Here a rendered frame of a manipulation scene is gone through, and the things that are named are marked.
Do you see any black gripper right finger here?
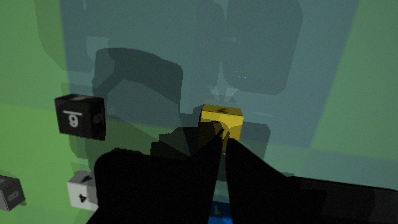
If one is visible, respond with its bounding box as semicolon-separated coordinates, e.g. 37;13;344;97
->
226;138;398;224

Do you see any yellow block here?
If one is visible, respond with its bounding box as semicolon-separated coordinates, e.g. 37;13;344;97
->
197;104;244;152

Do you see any white block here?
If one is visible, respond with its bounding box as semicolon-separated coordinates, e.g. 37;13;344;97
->
67;170;98;212

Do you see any blue block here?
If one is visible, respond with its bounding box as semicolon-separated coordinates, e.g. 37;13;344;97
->
208;201;232;224

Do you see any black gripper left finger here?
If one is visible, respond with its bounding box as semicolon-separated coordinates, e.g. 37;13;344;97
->
94;136;223;224

